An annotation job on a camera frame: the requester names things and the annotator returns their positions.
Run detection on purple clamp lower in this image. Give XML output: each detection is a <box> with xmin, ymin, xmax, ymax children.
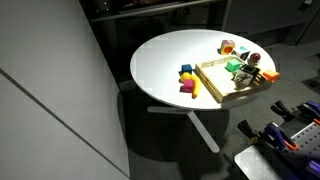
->
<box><xmin>237</xmin><ymin>120</ymin><xmax>299</xmax><ymax>151</ymax></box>

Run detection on metal shelf rail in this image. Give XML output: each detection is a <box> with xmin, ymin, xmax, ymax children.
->
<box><xmin>89</xmin><ymin>0</ymin><xmax>219</xmax><ymax>23</ymax></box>

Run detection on yellow banana toy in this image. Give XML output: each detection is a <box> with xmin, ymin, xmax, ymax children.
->
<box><xmin>180</xmin><ymin>72</ymin><xmax>201</xmax><ymax>99</ymax></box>

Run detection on black white patterned cube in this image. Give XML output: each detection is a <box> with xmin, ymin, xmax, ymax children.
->
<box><xmin>233</xmin><ymin>65</ymin><xmax>259</xmax><ymax>86</ymax></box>

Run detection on wooden tray box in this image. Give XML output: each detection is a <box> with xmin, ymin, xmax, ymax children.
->
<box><xmin>194</xmin><ymin>56</ymin><xmax>272</xmax><ymax>103</ymax></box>

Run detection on multicolour shape sorter cube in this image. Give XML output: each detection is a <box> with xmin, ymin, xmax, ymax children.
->
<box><xmin>218</xmin><ymin>40</ymin><xmax>235</xmax><ymax>55</ymax></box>

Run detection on teal white black cube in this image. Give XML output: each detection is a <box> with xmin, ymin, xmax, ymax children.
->
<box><xmin>233</xmin><ymin>46</ymin><xmax>250</xmax><ymax>60</ymax></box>

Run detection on orange block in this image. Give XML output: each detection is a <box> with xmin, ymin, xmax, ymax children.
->
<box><xmin>262</xmin><ymin>71</ymin><xmax>279</xmax><ymax>82</ymax></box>

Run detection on purple clamp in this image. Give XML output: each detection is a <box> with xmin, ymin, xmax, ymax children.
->
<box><xmin>237</xmin><ymin>120</ymin><xmax>299</xmax><ymax>151</ymax></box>
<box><xmin>270</xmin><ymin>101</ymin><xmax>320</xmax><ymax>124</ymax></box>

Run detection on magenta cube block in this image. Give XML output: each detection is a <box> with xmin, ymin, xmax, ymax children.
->
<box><xmin>180</xmin><ymin>80</ymin><xmax>195</xmax><ymax>93</ymax></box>

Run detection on purple clamp upper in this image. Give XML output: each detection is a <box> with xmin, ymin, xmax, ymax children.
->
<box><xmin>270</xmin><ymin>101</ymin><xmax>320</xmax><ymax>124</ymax></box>

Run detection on white table base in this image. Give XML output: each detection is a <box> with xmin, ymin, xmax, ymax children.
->
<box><xmin>147</xmin><ymin>106</ymin><xmax>220</xmax><ymax>153</ymax></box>

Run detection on green cube block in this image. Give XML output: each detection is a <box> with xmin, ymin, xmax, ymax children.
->
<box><xmin>225</xmin><ymin>59</ymin><xmax>241</xmax><ymax>72</ymax></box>

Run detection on maroon round fruit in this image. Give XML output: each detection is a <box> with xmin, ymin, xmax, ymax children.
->
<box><xmin>248</xmin><ymin>53</ymin><xmax>261</xmax><ymax>66</ymax></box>

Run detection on perforated metal plate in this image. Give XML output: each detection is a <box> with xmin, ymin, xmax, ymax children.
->
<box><xmin>234</xmin><ymin>123</ymin><xmax>320</xmax><ymax>180</ymax></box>

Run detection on blue cube block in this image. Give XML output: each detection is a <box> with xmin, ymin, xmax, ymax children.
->
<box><xmin>181</xmin><ymin>64</ymin><xmax>193</xmax><ymax>74</ymax></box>

